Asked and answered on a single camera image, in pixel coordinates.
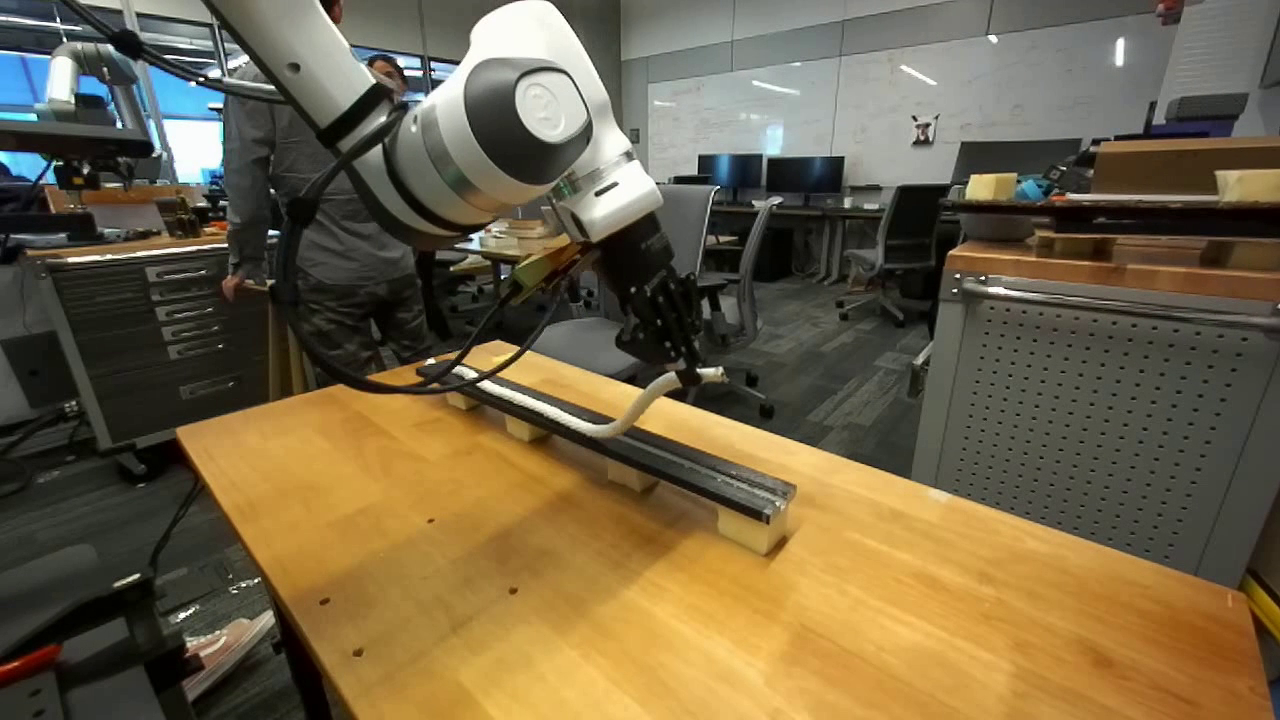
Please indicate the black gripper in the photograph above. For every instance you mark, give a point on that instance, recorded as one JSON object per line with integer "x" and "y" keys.
{"x": 647, "y": 286}

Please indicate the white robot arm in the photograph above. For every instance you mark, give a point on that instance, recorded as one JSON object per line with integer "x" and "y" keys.
{"x": 454, "y": 135}

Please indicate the black metallic tube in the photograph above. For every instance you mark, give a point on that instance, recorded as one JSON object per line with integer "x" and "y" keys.
{"x": 694, "y": 471}

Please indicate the small wooden block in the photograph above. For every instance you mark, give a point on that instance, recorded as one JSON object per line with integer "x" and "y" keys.
{"x": 630, "y": 476}
{"x": 521, "y": 429}
{"x": 755, "y": 532}

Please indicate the grey office chair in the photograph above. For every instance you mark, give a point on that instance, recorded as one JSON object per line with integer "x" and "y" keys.
{"x": 694, "y": 241}

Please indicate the black computer monitor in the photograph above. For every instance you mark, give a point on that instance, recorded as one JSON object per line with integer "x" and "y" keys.
{"x": 807, "y": 173}
{"x": 1013, "y": 163}
{"x": 730, "y": 173}

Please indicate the black office chair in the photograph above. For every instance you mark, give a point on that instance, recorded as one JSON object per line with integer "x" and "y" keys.
{"x": 906, "y": 235}

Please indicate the yellow foam block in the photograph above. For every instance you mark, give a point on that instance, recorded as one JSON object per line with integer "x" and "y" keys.
{"x": 990, "y": 185}

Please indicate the person in grey shirt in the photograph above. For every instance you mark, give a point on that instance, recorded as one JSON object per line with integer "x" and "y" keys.
{"x": 341, "y": 241}

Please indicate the perforated grey metal cabinet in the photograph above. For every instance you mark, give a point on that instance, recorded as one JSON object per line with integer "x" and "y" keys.
{"x": 1065, "y": 412}

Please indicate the person with dark hair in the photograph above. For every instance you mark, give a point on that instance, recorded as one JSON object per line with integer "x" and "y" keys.
{"x": 384, "y": 74}

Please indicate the grey drawer cabinet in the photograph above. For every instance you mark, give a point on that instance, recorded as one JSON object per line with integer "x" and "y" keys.
{"x": 147, "y": 334}

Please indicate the cardboard box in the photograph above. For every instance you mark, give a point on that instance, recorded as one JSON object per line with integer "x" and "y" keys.
{"x": 1183, "y": 163}

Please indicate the beige foam block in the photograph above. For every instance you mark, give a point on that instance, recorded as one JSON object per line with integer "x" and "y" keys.
{"x": 1250, "y": 185}

